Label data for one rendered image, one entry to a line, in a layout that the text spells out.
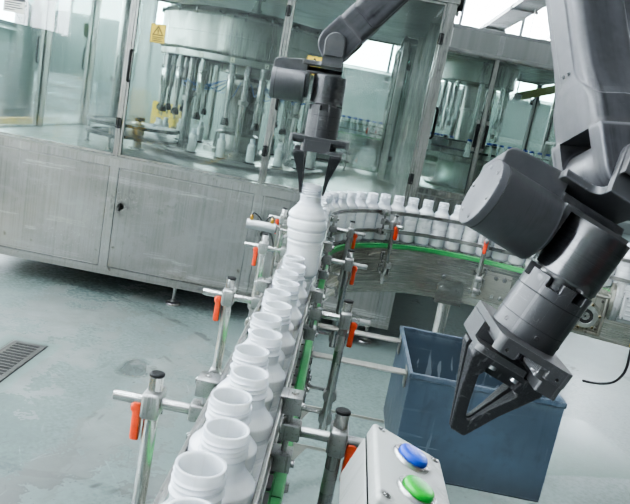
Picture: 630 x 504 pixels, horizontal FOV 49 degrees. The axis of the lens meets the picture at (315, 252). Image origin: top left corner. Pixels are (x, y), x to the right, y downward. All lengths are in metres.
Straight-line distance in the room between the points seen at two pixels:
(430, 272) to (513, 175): 2.03
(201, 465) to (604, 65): 0.45
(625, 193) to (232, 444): 0.36
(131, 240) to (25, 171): 0.78
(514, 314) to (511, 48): 5.71
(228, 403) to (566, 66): 0.41
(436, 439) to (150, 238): 3.25
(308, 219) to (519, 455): 0.65
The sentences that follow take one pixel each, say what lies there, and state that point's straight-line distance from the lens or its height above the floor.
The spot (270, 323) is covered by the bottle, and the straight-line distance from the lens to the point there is 0.82.
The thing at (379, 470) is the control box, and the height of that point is 1.12.
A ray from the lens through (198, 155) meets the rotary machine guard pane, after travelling 4.34.
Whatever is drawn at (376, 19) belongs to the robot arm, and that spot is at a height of 1.57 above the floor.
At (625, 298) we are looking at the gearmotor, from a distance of 2.41.
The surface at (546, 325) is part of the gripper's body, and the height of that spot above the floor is 1.29.
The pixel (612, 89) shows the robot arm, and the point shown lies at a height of 1.48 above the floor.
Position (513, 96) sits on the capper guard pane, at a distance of 6.26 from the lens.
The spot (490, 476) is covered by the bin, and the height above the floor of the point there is 0.77.
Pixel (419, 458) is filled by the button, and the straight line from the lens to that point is 0.69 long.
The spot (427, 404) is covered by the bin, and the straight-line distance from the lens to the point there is 1.42.
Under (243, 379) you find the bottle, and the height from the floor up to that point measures 1.16.
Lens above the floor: 1.42
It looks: 12 degrees down
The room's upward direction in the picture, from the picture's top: 11 degrees clockwise
